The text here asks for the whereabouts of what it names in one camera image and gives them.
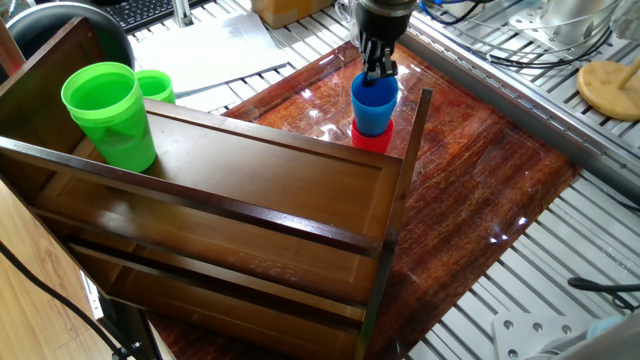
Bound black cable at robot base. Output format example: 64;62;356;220
567;276;640;312

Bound blue plastic cup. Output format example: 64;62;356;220
349;71;401;139

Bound white paper sheet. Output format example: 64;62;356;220
130;12;291;97

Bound green plastic cup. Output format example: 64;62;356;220
59;61;157;174

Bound dark wooden shelf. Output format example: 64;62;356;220
0;15;434;360

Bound black cables on table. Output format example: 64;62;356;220
487;22;617;70

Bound black gripper cable bundle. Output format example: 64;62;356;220
417;0;499;27

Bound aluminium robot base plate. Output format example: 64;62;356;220
492;312;594;360

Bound black keyboard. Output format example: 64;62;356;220
102;0;211;34

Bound black chair with grey rim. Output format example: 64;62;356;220
4;0;136;71

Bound yellowish cardboard box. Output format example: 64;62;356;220
249;0;335;30

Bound aluminium frame rail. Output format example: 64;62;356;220
399;24;640;206

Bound black floor cable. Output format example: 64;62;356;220
0;240;135;360

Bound red plastic cup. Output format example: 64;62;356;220
349;118;395;155

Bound round wooden stand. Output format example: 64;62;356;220
576;52;640;122

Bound wood grain table mat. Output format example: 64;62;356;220
144;37;581;360

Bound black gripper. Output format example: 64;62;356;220
353;5;414;87

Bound aluminium plate with cylinder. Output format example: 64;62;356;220
507;0;616;46

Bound green cup at bottom edge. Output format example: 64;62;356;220
133;68;176;105

